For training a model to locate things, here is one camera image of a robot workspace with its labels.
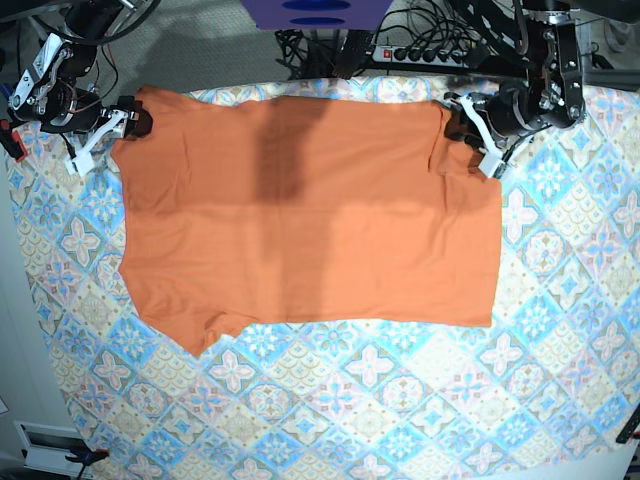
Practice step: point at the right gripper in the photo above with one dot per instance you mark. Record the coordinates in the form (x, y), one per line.
(83, 114)

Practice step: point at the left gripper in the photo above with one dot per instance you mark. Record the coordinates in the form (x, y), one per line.
(512, 110)

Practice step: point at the orange T-shirt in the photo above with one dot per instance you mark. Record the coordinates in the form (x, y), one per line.
(300, 209)

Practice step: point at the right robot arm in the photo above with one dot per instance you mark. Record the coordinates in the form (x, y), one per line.
(47, 91)

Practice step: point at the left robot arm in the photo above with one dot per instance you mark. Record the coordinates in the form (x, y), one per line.
(539, 42)

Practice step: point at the white power strip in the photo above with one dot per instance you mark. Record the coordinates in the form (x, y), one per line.
(418, 56)

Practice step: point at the red clamp left edge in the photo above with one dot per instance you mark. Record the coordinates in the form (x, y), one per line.
(11, 141)

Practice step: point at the patterned tile tablecloth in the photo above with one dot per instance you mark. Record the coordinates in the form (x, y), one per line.
(553, 379)

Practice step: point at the blue clamp bottom left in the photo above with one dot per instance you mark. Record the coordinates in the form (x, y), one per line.
(85, 456)

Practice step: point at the black clamp right edge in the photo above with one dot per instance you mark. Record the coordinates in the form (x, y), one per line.
(629, 429)

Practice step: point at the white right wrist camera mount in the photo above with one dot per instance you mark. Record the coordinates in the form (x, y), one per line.
(79, 159)

